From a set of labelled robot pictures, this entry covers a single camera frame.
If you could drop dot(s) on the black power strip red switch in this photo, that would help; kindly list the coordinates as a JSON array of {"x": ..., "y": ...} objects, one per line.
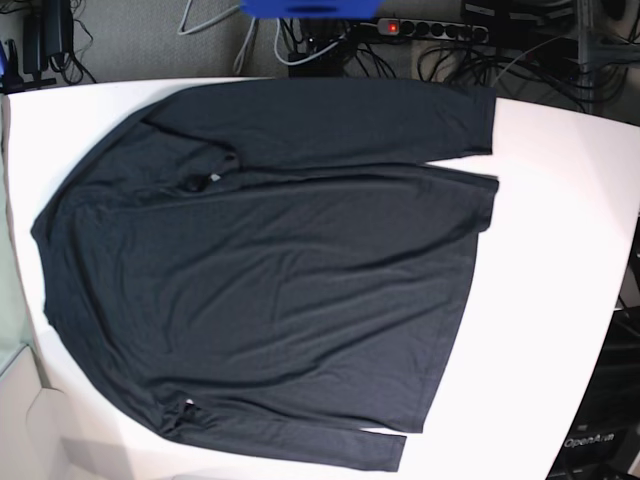
[{"x": 432, "y": 30}]

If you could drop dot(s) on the aluminium frame post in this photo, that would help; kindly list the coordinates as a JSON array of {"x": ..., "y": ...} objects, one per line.
[{"x": 584, "y": 12}]

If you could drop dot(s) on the blue box at top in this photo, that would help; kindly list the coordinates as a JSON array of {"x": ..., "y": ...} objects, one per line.
[{"x": 349, "y": 9}]

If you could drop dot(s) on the black OpenArm case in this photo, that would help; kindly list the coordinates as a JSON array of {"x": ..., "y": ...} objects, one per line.
[{"x": 603, "y": 440}]

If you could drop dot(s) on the black adapter box with cables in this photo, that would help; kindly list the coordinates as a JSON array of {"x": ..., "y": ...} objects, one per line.
[{"x": 327, "y": 65}]

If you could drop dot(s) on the black device on floor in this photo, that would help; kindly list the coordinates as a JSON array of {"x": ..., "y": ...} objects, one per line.
[{"x": 47, "y": 37}]

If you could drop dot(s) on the dark navy long-sleeve shirt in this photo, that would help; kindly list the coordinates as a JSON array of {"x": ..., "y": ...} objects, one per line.
[{"x": 274, "y": 268}]

